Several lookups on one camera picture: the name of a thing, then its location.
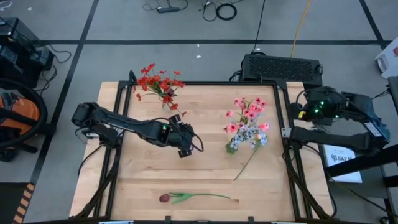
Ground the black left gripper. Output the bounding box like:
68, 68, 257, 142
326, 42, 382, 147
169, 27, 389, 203
149, 114, 196, 159

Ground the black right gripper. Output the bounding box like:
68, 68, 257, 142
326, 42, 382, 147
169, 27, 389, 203
290, 89, 337, 123

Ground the pink artificial flower bunch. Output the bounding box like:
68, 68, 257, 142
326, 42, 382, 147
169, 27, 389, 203
223, 96, 268, 134

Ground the white artificial flower bunch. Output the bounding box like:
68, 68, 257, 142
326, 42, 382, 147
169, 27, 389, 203
229, 126, 268, 150

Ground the green glass vase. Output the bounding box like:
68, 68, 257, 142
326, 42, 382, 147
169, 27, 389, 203
225, 141, 240, 156

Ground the black computer tower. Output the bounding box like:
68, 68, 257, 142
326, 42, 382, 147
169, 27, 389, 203
241, 52, 324, 91

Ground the white printed paper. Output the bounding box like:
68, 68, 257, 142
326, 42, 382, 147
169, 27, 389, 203
322, 144, 364, 184

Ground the black metal stand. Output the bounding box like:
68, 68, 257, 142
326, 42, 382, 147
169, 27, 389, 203
325, 146, 398, 224

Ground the white box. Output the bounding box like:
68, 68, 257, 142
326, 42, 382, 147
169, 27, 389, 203
374, 44, 398, 80

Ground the black power strip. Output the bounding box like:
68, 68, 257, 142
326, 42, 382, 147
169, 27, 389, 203
157, 6, 181, 14

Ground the orange black vacuum cleaner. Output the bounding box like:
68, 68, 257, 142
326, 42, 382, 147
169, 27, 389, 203
0, 77, 50, 162

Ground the black orange striped mat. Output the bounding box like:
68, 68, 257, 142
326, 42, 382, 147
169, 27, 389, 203
0, 181, 35, 224

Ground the black equipment case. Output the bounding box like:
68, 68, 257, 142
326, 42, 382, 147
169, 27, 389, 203
0, 16, 56, 88

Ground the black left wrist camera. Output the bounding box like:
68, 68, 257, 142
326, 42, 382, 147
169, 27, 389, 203
159, 123, 171, 143

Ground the black metal table frame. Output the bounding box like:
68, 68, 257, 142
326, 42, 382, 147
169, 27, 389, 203
70, 80, 338, 222

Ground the yellow cable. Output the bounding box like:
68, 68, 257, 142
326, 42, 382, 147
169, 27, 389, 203
290, 0, 313, 59

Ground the black hanging cable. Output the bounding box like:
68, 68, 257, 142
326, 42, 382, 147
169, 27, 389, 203
251, 0, 267, 54

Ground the coiled black cable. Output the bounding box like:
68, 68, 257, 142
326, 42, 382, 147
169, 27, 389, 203
216, 2, 238, 21

